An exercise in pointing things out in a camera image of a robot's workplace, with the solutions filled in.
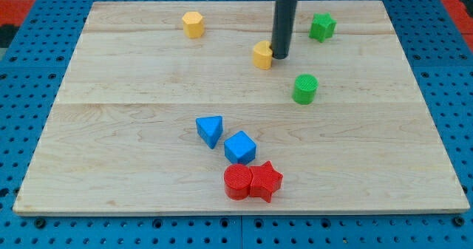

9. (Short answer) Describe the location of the yellow hexagon block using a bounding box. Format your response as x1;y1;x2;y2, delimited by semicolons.
182;11;205;38

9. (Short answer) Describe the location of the blue triangle block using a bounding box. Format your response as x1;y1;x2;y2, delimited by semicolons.
195;116;223;149

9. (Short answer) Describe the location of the blue cube block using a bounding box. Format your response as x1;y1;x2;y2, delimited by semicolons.
224;131;256;165

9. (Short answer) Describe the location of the red cylinder block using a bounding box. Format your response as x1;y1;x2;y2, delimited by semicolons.
223;163;253;200

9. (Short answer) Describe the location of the yellow heart block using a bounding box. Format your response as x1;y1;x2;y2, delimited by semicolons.
252;41;273;70

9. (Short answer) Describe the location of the light wooden board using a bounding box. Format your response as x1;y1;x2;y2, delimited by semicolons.
13;1;469;216

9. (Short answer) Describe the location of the red star block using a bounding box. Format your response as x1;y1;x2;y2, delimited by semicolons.
249;160;283;203

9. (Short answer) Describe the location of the green cylinder block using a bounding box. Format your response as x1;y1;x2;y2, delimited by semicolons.
292;74;319;105

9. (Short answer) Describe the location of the dark grey cylindrical robot pointer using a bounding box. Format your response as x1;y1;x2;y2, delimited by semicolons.
271;0;298;60

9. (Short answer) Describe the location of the green star block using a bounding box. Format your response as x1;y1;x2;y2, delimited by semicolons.
308;13;337;43

